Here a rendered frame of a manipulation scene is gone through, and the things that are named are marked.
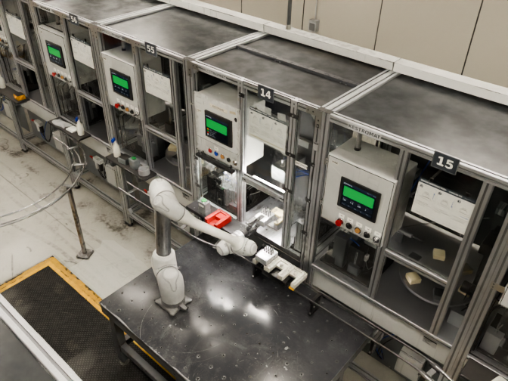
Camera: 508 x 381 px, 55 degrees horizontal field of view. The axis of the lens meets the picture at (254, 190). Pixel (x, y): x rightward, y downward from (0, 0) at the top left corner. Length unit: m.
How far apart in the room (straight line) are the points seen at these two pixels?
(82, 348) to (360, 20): 4.95
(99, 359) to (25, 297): 0.98
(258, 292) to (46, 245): 2.44
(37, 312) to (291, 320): 2.21
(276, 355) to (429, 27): 4.39
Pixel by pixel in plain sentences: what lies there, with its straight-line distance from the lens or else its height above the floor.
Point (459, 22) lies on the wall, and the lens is 6.16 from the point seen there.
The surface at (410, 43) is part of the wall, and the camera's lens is 6.44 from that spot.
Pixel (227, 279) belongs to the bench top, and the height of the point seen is 0.68.
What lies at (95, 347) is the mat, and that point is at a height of 0.01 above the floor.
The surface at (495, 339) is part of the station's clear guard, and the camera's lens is 2.98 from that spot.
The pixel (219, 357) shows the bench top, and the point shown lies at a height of 0.68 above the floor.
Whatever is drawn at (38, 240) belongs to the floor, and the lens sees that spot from 5.22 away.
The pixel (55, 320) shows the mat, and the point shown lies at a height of 0.01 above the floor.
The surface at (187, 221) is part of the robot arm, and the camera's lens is 2.97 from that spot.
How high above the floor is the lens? 3.23
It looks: 36 degrees down
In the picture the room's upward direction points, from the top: 1 degrees clockwise
